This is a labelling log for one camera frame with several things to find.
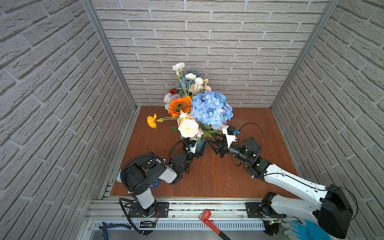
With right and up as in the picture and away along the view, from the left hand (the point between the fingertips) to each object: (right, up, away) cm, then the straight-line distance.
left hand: (202, 138), depth 82 cm
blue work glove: (+44, -41, -14) cm, 62 cm away
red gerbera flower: (-18, +29, +9) cm, 35 cm away
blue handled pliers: (-46, -40, -14) cm, 63 cm away
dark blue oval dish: (-25, -25, -3) cm, 36 cm away
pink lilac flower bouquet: (-20, +23, +3) cm, 31 cm away
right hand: (+4, +1, -13) cm, 14 cm away
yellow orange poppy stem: (-23, +9, -17) cm, 30 cm away
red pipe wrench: (+1, -37, -11) cm, 39 cm away
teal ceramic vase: (-1, -4, -4) cm, 6 cm away
